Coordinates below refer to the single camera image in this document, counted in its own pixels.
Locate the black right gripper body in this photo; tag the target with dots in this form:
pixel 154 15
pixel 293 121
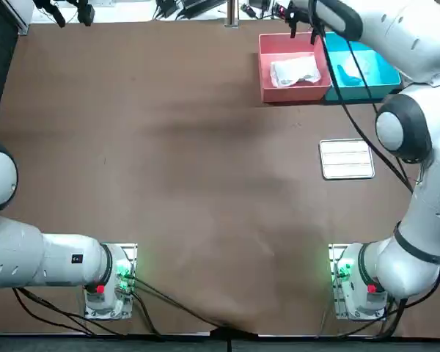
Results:
pixel 302 9

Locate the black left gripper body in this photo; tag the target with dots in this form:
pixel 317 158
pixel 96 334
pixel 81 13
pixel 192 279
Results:
pixel 58 1

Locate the new mask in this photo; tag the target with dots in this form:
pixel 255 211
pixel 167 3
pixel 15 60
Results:
pixel 295 71

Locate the used blue face mask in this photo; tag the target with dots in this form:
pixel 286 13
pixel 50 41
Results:
pixel 352 77

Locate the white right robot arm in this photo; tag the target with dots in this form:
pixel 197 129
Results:
pixel 407 44

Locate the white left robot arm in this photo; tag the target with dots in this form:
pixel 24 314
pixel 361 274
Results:
pixel 22 256

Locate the pink plastic box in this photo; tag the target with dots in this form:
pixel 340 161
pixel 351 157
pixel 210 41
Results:
pixel 271 91

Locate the blue plastic box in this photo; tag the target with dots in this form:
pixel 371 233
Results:
pixel 385 73

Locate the silver ribbed metal tray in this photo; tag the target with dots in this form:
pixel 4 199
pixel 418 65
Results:
pixel 346 159

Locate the aluminium frame rail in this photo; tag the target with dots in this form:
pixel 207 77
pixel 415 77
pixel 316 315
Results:
pixel 20 16

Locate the camera mount post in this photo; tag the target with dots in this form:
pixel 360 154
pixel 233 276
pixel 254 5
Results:
pixel 231 14

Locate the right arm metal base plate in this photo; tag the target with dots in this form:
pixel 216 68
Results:
pixel 333 256

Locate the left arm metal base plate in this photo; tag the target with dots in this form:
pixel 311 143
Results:
pixel 130 249

